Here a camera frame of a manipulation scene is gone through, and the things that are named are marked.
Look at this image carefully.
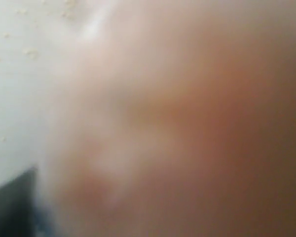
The beige teddy bear striped sweater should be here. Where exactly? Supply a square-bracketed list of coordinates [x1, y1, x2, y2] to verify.
[37, 0, 296, 237]

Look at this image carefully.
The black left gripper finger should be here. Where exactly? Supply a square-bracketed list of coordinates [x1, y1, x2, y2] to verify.
[0, 166, 40, 237]

